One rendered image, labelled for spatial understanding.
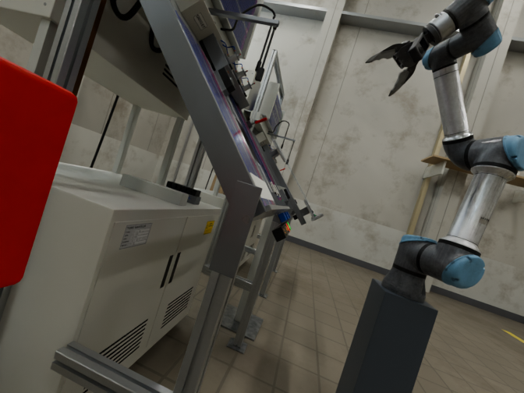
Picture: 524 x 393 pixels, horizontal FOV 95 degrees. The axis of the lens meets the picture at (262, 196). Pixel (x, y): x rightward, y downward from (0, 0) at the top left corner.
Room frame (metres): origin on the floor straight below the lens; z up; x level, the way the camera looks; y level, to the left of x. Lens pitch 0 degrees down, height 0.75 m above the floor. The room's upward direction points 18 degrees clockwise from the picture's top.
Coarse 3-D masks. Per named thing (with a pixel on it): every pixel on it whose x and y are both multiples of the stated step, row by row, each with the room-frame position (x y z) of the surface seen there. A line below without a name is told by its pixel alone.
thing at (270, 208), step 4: (268, 204) 0.49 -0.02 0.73; (268, 208) 0.49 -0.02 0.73; (272, 208) 0.50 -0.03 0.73; (276, 208) 0.58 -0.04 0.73; (280, 208) 0.67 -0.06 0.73; (284, 208) 0.81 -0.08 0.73; (288, 208) 1.01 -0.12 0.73; (268, 212) 0.55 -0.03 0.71; (272, 212) 0.64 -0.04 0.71; (276, 212) 0.79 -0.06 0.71; (280, 212) 1.00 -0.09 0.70; (260, 216) 0.56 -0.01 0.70; (264, 216) 0.67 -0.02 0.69; (268, 216) 0.82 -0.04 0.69
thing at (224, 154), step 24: (144, 0) 0.54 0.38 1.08; (168, 0) 0.53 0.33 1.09; (168, 24) 0.53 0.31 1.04; (168, 48) 0.52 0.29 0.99; (192, 48) 0.53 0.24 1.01; (192, 72) 0.51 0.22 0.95; (192, 96) 0.51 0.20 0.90; (192, 120) 0.50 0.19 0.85; (216, 120) 0.49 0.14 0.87; (216, 144) 0.49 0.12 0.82; (216, 168) 0.49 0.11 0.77; (240, 168) 0.48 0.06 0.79
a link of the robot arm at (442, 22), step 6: (444, 12) 0.74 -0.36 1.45; (438, 18) 0.75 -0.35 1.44; (444, 18) 0.74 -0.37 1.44; (450, 18) 0.73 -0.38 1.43; (432, 24) 0.76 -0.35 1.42; (438, 24) 0.75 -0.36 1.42; (444, 24) 0.74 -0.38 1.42; (450, 24) 0.74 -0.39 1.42; (438, 30) 0.75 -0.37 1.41; (444, 30) 0.75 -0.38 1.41; (450, 30) 0.75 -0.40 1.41; (444, 36) 0.76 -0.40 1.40
